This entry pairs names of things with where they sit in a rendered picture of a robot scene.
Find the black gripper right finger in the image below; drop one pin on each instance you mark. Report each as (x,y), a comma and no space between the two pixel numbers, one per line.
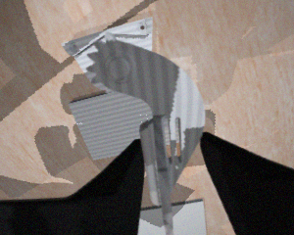
(257,194)

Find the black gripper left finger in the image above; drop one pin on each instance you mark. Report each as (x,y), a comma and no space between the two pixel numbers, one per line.
(109,204)

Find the white flat rectangular plate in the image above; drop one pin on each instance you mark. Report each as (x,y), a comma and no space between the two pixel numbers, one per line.
(187,218)

